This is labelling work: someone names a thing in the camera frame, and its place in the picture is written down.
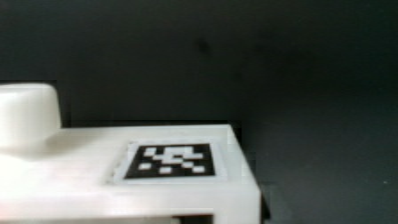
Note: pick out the white drawer box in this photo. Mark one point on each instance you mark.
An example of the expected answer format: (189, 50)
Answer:
(118, 175)

